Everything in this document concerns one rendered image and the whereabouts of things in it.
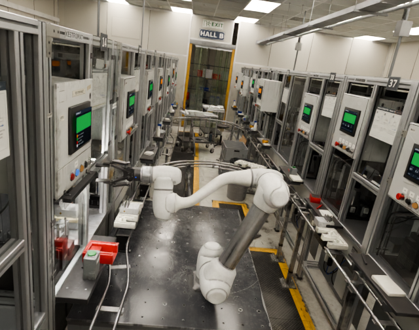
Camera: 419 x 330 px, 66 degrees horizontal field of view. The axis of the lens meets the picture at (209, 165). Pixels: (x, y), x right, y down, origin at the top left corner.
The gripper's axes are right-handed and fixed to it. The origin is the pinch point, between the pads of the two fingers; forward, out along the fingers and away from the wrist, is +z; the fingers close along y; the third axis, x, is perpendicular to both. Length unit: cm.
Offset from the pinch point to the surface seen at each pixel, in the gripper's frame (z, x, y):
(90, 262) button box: 1.2, 30.0, -33.0
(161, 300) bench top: -34, 20, -68
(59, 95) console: 9, 31, 46
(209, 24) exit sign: -168, -846, 84
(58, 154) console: 10.1, 33.8, 23.2
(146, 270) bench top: -25, -6, -70
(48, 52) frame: 10, 36, 61
